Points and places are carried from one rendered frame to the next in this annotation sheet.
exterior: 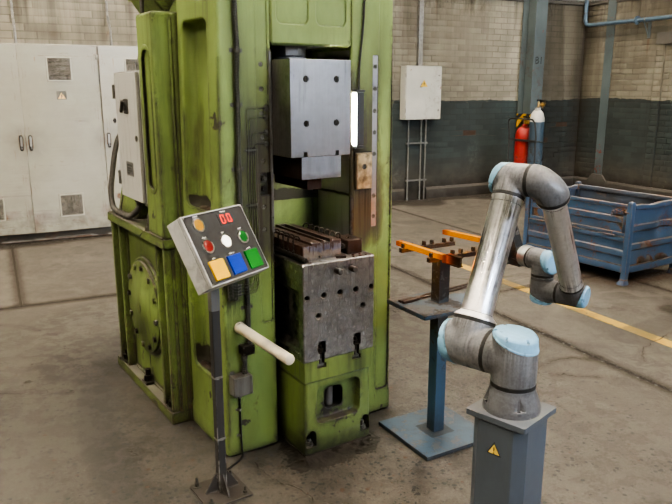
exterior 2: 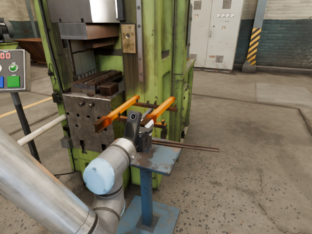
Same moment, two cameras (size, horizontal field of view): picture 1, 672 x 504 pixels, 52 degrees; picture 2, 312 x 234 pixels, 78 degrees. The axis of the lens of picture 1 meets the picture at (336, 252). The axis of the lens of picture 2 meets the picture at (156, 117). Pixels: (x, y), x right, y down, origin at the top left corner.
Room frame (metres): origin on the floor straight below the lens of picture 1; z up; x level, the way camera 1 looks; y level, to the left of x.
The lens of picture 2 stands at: (2.50, -1.28, 1.36)
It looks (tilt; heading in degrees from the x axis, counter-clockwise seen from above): 26 degrees down; 51
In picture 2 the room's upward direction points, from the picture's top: straight up
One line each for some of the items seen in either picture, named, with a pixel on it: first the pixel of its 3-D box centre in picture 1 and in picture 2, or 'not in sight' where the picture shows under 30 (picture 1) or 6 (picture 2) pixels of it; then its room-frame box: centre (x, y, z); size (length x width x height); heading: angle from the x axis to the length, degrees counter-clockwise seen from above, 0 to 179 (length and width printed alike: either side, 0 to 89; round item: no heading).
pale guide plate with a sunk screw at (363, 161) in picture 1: (363, 170); (128, 39); (3.22, -0.13, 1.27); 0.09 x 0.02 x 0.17; 124
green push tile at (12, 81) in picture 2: (252, 258); (14, 81); (2.57, 0.32, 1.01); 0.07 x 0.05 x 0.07; 149
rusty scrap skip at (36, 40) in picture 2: not in sight; (48, 51); (4.20, 7.19, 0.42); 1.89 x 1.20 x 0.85; 116
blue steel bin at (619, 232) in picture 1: (598, 228); not in sight; (6.32, -2.47, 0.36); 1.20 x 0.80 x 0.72; 32
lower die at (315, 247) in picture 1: (297, 240); (98, 80); (3.11, 0.18, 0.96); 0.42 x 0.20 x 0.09; 34
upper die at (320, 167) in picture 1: (296, 163); (92, 30); (3.11, 0.18, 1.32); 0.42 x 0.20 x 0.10; 34
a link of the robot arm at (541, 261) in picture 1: (542, 261); (107, 169); (2.68, -0.83, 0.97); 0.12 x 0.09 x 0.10; 29
